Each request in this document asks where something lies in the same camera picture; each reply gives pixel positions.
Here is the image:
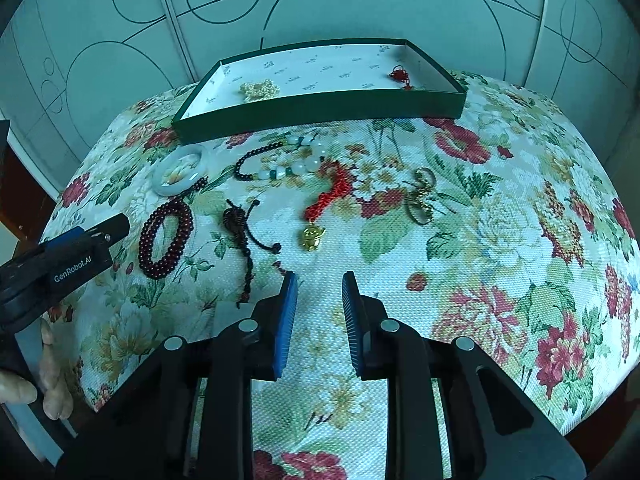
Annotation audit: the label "cream pearl bracelet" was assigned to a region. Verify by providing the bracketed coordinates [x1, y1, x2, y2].
[238, 78, 281, 103]

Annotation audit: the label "red knot gold pendant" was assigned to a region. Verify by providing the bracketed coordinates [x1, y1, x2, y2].
[388, 65, 412, 90]

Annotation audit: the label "dark red bead bracelet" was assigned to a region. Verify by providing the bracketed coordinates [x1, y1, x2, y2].
[138, 199, 196, 281]

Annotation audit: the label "gold ring earrings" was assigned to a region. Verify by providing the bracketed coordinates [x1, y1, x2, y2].
[405, 167, 436, 226]

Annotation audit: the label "green shallow tray box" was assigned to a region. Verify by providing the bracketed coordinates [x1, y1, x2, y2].
[171, 38, 466, 144]

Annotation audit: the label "frosted glass wardrobe doors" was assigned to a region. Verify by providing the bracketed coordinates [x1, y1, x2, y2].
[1, 0, 639, 190]

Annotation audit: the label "dark bead jade necklace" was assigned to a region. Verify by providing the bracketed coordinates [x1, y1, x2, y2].
[233, 132, 332, 183]

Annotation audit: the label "red cord gold charm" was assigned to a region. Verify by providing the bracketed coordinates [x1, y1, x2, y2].
[299, 162, 352, 252]

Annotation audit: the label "pale jade bangle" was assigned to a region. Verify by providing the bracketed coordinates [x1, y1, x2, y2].
[151, 144, 208, 197]

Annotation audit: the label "person's left hand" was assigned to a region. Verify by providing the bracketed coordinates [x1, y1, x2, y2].
[1, 318, 74, 420]

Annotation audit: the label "floral bed cover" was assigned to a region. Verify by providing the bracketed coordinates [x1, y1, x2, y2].
[44, 73, 639, 479]

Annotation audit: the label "black knotted cord necklace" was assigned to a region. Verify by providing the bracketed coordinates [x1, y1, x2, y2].
[221, 198, 282, 309]

